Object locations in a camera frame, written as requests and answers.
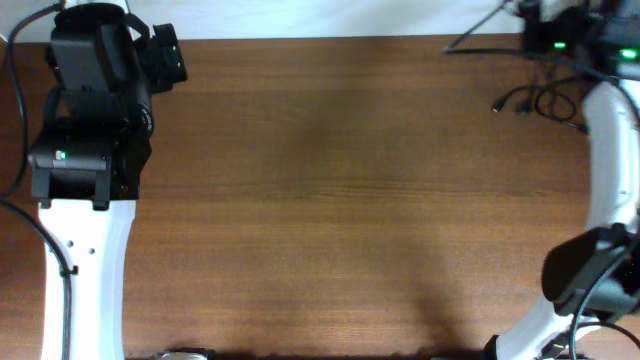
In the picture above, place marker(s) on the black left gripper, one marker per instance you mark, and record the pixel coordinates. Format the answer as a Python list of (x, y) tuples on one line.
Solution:
[(164, 61)]

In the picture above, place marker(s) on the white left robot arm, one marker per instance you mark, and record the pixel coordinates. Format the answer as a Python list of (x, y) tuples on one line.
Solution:
[(87, 163)]

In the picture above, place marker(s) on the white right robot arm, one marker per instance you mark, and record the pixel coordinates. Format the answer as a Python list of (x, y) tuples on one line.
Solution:
[(592, 280)]

